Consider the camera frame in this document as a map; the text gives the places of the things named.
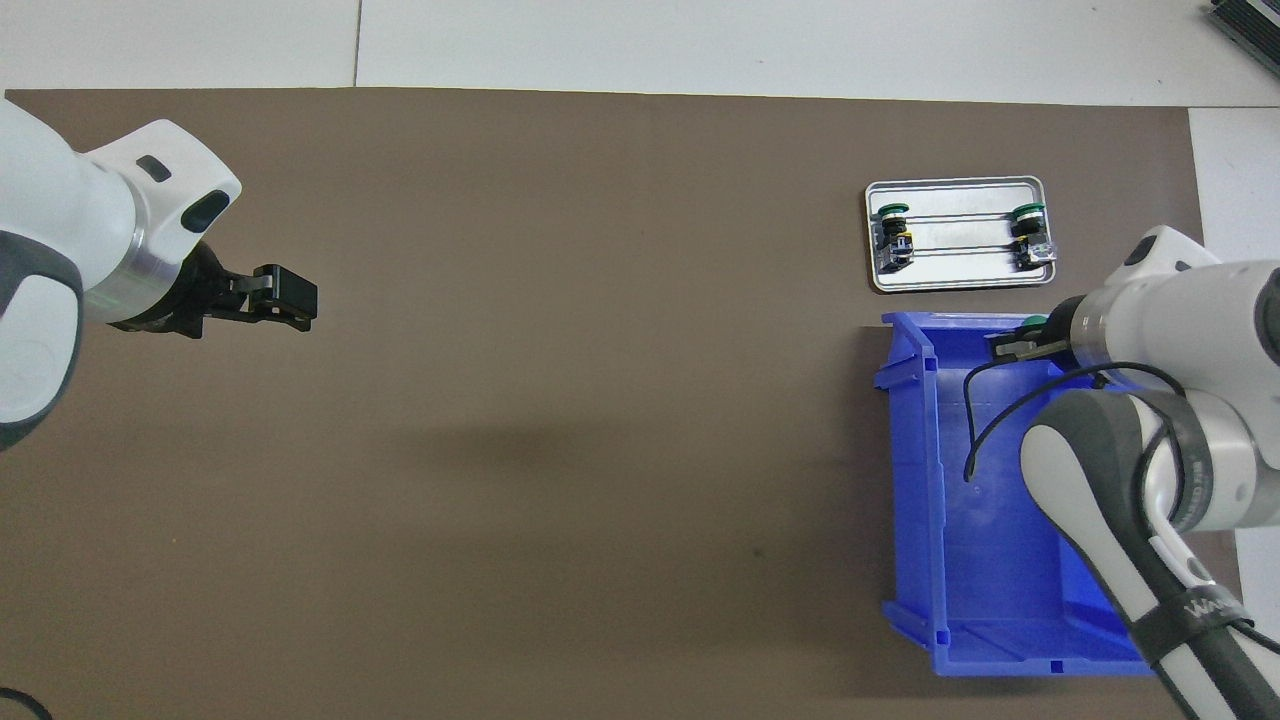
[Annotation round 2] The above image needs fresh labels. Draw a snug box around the blue plastic storage bin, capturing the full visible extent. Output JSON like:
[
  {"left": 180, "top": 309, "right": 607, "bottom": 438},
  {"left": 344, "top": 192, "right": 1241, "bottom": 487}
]
[{"left": 873, "top": 311, "right": 1171, "bottom": 678}]

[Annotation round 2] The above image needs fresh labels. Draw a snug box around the brown table mat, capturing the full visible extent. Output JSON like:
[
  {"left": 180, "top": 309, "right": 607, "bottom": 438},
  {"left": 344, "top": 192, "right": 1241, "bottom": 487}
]
[{"left": 0, "top": 88, "right": 1257, "bottom": 720}]

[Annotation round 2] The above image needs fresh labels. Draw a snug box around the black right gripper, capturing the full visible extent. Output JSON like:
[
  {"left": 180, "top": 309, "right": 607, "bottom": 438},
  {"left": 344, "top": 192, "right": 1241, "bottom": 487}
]
[{"left": 988, "top": 298, "right": 1079, "bottom": 369}]

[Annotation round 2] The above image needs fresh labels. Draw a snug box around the silver metal tray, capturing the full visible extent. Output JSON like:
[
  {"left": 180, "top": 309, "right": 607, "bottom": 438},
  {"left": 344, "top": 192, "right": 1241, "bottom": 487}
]
[{"left": 865, "top": 177, "right": 1059, "bottom": 293}]

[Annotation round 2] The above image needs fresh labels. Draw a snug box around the grey ribbed device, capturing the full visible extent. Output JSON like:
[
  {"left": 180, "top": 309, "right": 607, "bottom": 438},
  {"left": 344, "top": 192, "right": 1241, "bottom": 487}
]
[{"left": 1205, "top": 0, "right": 1280, "bottom": 53}]

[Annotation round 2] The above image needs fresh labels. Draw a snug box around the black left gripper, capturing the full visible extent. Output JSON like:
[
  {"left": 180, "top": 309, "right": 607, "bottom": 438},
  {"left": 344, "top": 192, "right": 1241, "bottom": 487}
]
[{"left": 105, "top": 240, "right": 319, "bottom": 341}]

